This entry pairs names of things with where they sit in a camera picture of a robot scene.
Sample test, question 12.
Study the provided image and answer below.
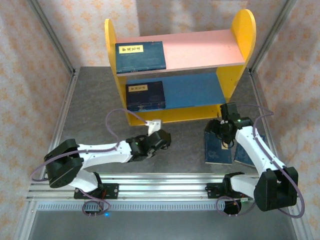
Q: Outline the yellow pink blue bookshelf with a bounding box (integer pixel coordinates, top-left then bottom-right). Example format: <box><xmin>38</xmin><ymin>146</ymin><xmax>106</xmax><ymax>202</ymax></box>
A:
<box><xmin>104</xmin><ymin>9</ymin><xmax>257</xmax><ymax>128</ymax></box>

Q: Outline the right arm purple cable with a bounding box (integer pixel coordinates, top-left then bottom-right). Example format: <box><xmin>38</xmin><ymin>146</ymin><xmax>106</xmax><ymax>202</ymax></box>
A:
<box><xmin>215</xmin><ymin>104</ymin><xmax>306</xmax><ymax>220</ymax></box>

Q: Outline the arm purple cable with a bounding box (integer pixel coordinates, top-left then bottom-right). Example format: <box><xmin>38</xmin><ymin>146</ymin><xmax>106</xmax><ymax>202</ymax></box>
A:
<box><xmin>215</xmin><ymin>104</ymin><xmax>306</xmax><ymax>220</ymax></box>
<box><xmin>29</xmin><ymin>108</ymin><xmax>151</xmax><ymax>218</ymax></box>

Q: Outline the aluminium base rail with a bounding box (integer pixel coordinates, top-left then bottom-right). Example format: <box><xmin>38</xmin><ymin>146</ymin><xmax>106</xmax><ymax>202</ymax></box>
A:
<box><xmin>27</xmin><ymin>173</ymin><xmax>276</xmax><ymax>201</ymax></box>

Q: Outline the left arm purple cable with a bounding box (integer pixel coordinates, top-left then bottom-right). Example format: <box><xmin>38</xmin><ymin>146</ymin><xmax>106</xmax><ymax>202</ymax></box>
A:
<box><xmin>29</xmin><ymin>108</ymin><xmax>151</xmax><ymax>218</ymax></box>

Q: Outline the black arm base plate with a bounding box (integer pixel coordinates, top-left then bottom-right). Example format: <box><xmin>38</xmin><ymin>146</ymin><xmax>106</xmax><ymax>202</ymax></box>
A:
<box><xmin>74</xmin><ymin>183</ymin><xmax>120</xmax><ymax>200</ymax></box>
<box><xmin>205</xmin><ymin>182</ymin><xmax>251</xmax><ymax>200</ymax></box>

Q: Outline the slotted grey cable tray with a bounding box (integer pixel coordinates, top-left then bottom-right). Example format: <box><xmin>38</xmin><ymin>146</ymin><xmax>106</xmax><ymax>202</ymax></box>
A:
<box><xmin>32</xmin><ymin>201</ymin><xmax>296</xmax><ymax>212</ymax></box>

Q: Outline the aluminium frame post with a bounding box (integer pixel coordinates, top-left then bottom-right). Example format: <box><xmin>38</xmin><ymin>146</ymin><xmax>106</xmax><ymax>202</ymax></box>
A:
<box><xmin>26</xmin><ymin>0</ymin><xmax>77</xmax><ymax>76</ymax></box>
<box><xmin>247</xmin><ymin>0</ymin><xmax>299</xmax><ymax>75</ymax></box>

